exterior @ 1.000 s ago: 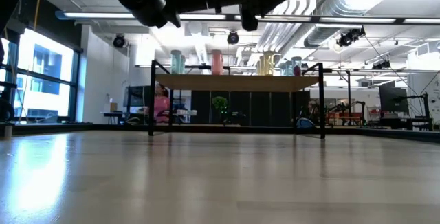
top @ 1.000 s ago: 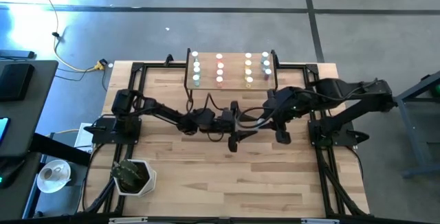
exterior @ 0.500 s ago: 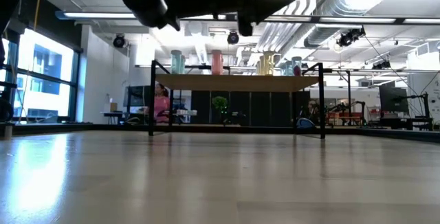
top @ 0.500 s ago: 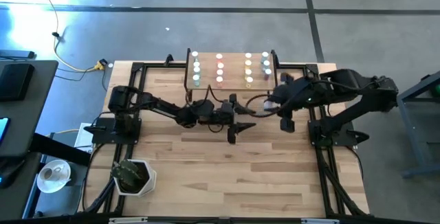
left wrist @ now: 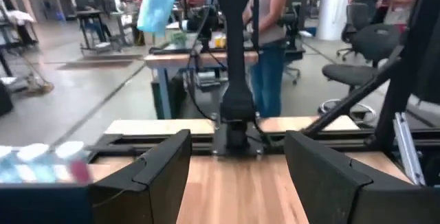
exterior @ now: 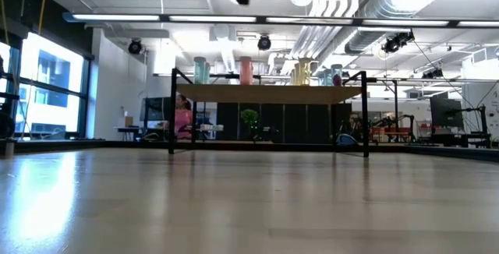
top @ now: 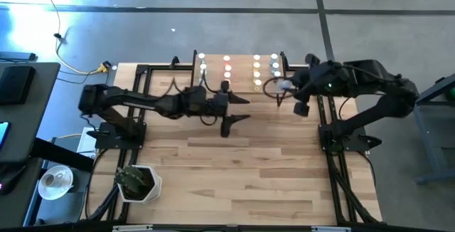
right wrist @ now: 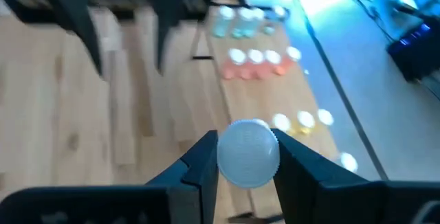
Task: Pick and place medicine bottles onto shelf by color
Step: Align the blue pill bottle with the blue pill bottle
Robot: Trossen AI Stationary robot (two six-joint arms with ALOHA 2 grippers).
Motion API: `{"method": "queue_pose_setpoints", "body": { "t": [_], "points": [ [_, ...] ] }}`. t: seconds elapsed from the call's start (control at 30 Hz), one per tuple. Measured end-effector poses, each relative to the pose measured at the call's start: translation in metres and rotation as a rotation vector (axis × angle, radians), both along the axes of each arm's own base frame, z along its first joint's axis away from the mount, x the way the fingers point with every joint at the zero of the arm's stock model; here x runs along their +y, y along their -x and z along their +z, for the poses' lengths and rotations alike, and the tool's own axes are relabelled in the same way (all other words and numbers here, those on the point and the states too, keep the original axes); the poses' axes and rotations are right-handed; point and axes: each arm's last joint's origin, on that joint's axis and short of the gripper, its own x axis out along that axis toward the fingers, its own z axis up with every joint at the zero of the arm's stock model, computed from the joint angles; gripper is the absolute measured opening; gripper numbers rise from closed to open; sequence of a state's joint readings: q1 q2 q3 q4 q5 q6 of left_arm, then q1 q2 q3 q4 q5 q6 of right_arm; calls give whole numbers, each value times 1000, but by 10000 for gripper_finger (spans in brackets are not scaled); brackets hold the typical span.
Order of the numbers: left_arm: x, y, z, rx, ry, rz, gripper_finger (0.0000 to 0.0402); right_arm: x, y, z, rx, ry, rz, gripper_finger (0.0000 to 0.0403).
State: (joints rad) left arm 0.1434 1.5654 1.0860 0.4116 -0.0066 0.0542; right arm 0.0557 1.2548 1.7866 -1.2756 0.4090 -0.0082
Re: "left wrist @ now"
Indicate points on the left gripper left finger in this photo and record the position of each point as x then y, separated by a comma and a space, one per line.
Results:
161, 186

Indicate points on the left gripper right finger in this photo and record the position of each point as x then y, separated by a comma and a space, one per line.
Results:
323, 186

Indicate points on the blue bottle red capsules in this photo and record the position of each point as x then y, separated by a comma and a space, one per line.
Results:
70, 150

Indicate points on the blue medicine bottle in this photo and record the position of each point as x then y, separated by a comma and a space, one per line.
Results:
5, 162

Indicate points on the blue bottle white tablets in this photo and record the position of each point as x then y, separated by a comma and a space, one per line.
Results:
158, 4
32, 153

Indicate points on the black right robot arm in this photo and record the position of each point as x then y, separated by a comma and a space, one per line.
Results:
237, 79

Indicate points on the black diagonal strut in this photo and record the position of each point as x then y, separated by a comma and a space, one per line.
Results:
350, 98

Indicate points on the silver aluminium extrusion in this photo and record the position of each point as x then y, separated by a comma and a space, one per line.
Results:
407, 148

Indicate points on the wooden table blue legs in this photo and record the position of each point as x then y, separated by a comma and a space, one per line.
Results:
172, 60

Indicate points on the black stool chair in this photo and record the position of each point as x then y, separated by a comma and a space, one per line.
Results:
374, 42

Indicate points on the floor dust mop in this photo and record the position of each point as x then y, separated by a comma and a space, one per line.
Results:
39, 86

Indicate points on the black office chair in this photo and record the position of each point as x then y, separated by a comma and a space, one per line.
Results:
357, 18

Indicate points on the white column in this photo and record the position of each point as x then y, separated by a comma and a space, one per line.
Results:
331, 7

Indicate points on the black background cart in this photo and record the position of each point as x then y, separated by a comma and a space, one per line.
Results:
93, 14

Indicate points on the black rig upright post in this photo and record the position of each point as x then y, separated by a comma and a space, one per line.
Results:
409, 62

